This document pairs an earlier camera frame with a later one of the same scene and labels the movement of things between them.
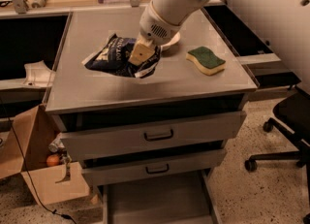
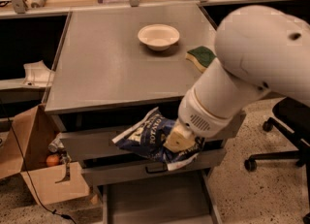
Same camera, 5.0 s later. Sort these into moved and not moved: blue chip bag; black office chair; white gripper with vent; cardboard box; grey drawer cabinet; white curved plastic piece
Moved: blue chip bag; white gripper with vent
Not moved: black office chair; white curved plastic piece; cardboard box; grey drawer cabinet
